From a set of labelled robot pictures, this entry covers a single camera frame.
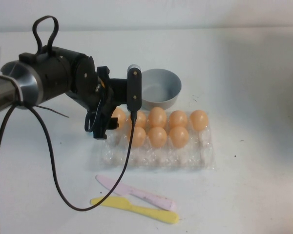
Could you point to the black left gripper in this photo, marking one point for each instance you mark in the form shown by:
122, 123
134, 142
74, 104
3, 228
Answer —
106, 107

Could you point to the orange egg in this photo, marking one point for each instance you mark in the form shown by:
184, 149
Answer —
140, 119
178, 137
157, 137
138, 136
198, 120
157, 117
120, 117
178, 119

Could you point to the grey and black left robot arm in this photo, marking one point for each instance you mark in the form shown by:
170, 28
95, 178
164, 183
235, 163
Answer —
53, 73

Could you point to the clear plastic egg tray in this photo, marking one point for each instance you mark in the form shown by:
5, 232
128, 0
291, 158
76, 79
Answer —
161, 158

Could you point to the black zip tie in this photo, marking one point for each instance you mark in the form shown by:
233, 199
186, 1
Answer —
53, 111

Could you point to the pink plastic knife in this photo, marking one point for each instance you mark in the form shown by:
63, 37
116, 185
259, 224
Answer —
127, 189

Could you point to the grey plastic bowl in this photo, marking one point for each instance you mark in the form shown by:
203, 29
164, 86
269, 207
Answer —
166, 85

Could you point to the yellow plastic knife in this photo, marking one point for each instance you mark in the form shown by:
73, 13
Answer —
127, 204

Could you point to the white zip tie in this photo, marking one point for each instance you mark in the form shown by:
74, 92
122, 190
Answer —
19, 93

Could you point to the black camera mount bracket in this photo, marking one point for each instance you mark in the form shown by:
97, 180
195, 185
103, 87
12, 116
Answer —
119, 90

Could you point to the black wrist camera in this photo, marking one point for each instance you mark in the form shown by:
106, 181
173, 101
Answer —
134, 85

